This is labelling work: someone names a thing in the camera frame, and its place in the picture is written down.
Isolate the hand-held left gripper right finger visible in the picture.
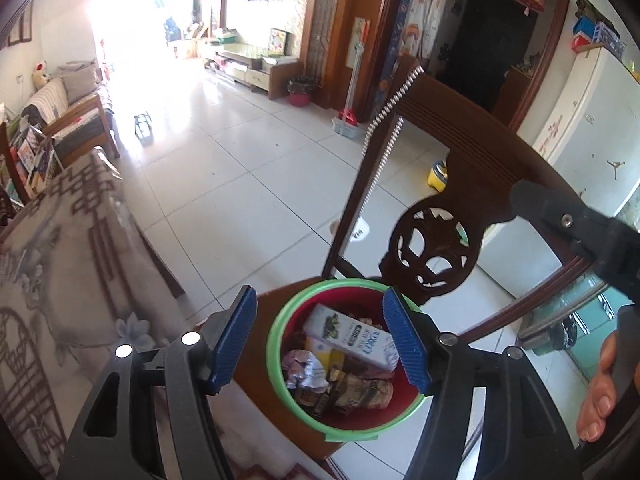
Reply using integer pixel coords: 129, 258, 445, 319
382, 286, 583, 480

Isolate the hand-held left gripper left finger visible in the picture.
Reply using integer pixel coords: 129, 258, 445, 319
57, 285, 258, 480

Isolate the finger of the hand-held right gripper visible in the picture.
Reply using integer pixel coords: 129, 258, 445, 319
509, 178, 640, 306

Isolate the green white milk carton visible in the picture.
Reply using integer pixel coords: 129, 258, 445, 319
302, 304, 401, 372

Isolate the red bin with green rim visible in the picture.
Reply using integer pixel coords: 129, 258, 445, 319
266, 277, 433, 443

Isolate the person's right hand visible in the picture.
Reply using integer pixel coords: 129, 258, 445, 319
576, 331, 621, 443

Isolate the white refrigerator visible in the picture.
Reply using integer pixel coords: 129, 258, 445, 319
475, 47, 640, 301

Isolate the yellow toy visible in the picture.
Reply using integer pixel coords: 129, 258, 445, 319
426, 161, 449, 193

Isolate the dark carved wooden chair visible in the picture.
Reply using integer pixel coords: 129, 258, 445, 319
230, 67, 621, 461

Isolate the blue box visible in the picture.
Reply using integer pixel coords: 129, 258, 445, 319
572, 15, 626, 56

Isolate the dustpan with broom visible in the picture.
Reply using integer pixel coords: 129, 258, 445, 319
332, 25, 368, 138

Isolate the red flower pot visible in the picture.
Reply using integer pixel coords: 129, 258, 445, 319
287, 76, 317, 107

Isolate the long television cabinet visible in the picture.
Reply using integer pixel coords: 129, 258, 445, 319
202, 40, 301, 100

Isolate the colourful framed picture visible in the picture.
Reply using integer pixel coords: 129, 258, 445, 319
268, 27, 290, 55

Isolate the white beaded cord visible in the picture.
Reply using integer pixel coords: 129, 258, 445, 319
362, 65, 425, 206

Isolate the wooden frame sofa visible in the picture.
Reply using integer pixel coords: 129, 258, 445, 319
20, 60, 121, 166

